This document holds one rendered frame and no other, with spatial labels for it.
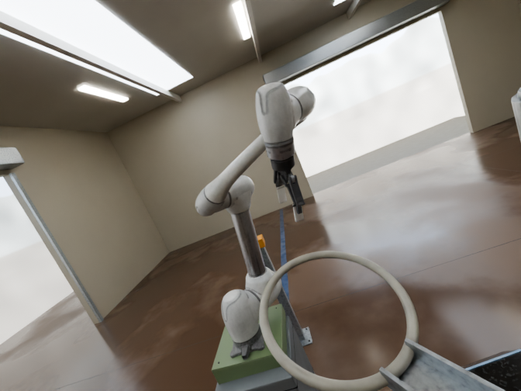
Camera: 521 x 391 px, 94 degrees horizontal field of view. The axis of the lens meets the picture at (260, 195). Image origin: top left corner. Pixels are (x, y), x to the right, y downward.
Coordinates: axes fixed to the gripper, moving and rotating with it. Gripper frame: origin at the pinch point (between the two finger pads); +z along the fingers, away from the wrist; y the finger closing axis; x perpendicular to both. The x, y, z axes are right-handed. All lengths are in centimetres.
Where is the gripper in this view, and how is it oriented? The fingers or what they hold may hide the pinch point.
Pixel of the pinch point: (290, 208)
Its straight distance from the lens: 88.2
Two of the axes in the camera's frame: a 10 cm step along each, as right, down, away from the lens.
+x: 9.3, -3.3, 1.9
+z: 2.0, 8.4, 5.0
